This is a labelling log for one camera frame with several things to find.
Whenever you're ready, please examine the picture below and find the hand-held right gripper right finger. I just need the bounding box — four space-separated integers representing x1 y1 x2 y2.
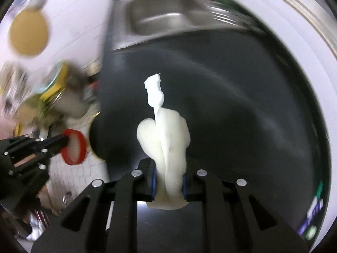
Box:
182 158 310 253

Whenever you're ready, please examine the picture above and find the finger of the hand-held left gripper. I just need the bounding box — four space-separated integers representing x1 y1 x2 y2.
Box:
39 143 69 157
37 134 69 146

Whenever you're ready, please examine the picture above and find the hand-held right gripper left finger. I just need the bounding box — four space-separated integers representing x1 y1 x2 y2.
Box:
31 159 158 253

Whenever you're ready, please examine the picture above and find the red round lid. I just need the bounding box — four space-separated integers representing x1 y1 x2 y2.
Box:
60 129 87 166

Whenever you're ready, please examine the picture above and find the person's left hand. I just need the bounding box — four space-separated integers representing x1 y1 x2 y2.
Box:
24 183 71 217

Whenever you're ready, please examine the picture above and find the silver foil wrapper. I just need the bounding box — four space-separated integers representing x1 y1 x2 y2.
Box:
16 208 53 241

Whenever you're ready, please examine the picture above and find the round wooden stool seat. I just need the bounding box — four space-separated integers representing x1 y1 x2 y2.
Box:
8 8 50 57

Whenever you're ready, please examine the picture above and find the purple packet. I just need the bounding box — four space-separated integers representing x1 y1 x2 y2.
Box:
297 198 325 236

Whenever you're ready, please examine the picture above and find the white marker pen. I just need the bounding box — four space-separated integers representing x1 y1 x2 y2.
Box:
314 180 324 201

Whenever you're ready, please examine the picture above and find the green and white wrapper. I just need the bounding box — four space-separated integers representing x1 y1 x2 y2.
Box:
305 225 320 240

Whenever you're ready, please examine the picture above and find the steel sink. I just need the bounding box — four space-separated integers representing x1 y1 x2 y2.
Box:
111 0 264 50

